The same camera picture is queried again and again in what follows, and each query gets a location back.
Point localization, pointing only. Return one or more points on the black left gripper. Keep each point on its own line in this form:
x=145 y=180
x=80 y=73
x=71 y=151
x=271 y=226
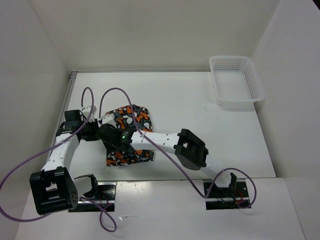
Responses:
x=95 y=125

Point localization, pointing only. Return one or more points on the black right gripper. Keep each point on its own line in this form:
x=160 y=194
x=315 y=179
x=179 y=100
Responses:
x=108 y=147

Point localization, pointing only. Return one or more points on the orange camouflage shorts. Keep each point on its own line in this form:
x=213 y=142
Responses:
x=123 y=118

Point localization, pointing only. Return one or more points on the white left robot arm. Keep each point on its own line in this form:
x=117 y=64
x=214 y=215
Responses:
x=53 y=188

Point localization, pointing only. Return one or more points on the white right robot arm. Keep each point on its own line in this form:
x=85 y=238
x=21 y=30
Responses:
x=189 y=149

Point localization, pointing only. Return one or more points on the white perforated plastic basket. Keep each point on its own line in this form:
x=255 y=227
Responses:
x=236 y=81

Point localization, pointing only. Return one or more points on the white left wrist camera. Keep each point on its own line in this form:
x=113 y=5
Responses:
x=89 y=113

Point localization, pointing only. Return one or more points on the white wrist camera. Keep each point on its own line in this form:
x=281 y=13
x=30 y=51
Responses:
x=89 y=113
x=108 y=118

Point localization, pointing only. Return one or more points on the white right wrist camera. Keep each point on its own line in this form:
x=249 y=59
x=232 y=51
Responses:
x=108 y=118

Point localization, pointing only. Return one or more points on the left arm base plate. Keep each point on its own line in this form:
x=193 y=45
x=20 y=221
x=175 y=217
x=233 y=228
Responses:
x=105 y=196

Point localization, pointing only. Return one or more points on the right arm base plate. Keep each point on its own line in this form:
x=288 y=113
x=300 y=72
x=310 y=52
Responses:
x=224 y=199

